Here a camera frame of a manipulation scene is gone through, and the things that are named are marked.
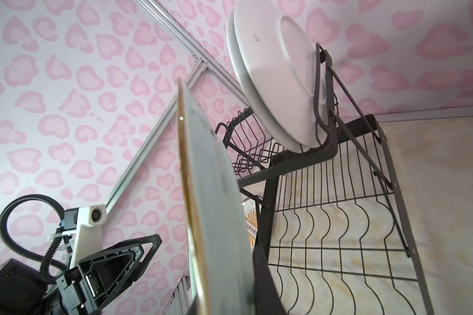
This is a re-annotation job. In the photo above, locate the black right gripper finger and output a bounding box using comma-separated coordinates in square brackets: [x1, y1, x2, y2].
[252, 245, 286, 315]

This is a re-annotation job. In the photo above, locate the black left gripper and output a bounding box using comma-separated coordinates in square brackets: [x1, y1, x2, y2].
[43, 234, 162, 314]

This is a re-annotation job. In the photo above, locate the light blue flower plate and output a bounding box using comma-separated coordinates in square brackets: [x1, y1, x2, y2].
[177, 80, 255, 314]

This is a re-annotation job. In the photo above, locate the dark green rim plate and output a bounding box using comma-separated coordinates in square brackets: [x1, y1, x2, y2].
[231, 1, 327, 152]

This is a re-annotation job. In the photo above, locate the white plate quatrefoil emblem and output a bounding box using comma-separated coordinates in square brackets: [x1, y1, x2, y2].
[226, 12, 302, 154]

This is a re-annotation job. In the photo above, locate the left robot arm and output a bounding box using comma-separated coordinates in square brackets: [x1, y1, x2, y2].
[0, 234, 162, 314]

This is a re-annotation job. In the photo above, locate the orange sunburst plate left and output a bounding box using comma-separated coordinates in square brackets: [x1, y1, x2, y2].
[243, 198, 258, 249]

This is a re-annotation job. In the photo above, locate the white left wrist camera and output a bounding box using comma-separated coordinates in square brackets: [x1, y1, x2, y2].
[63, 204, 107, 269]

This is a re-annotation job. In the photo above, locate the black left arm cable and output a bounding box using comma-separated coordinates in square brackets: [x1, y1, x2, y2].
[0, 193, 74, 285]

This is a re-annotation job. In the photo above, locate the black wire dish rack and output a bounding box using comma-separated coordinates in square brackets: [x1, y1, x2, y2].
[215, 47, 434, 314]

